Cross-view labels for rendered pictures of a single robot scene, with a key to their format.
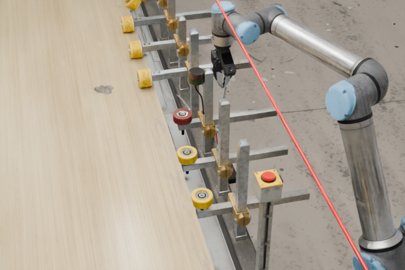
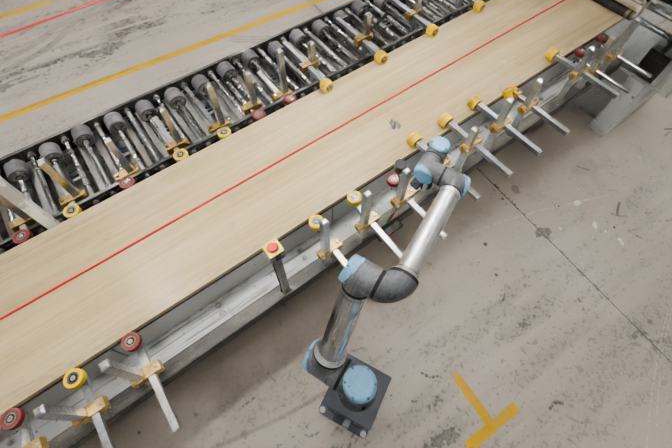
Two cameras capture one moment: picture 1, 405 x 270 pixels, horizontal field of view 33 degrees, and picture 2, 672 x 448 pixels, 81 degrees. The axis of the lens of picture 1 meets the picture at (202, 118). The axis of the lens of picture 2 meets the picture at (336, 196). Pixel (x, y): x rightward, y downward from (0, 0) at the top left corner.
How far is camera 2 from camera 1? 1.79 m
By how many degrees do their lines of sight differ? 47
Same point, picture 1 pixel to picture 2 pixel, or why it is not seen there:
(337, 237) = (450, 336)
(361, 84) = (363, 276)
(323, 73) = (644, 269)
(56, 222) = (262, 157)
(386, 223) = (326, 351)
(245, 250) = (315, 268)
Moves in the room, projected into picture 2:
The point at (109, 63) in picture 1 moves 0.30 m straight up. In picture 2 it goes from (426, 114) to (436, 76)
